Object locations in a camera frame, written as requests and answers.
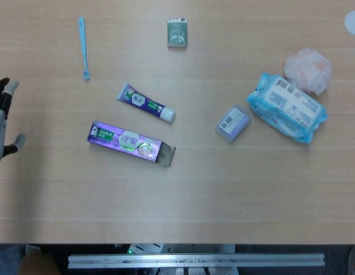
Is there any pink mesh bath ball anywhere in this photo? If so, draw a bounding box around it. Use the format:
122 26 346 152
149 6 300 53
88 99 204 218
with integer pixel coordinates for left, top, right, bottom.
283 48 332 96

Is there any purple soap in clear case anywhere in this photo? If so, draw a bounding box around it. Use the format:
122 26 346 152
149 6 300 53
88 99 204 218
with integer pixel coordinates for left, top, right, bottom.
213 103 251 144

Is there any small green white box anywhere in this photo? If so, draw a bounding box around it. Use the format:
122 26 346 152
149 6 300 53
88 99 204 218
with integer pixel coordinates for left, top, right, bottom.
167 17 190 48

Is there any white round table cap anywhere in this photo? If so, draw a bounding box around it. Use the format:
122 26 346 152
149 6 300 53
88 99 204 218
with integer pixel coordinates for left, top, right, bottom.
344 10 355 36

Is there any purple toothpaste box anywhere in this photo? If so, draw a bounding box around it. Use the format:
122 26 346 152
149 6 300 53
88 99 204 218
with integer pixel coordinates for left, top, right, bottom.
85 120 177 167

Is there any light blue toothbrush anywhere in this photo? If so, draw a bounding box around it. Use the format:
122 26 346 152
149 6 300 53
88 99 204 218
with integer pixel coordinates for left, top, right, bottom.
77 16 91 81

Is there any purple toothpaste tube white cap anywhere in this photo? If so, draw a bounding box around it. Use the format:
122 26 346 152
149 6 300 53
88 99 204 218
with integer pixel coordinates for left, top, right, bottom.
115 82 177 123

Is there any aluminium rail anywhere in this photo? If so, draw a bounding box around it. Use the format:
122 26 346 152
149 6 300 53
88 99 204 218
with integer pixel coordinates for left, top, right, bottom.
67 253 325 269

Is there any blue wet wipes pack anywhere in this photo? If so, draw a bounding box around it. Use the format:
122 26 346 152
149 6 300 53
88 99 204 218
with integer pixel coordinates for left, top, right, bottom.
245 71 329 145

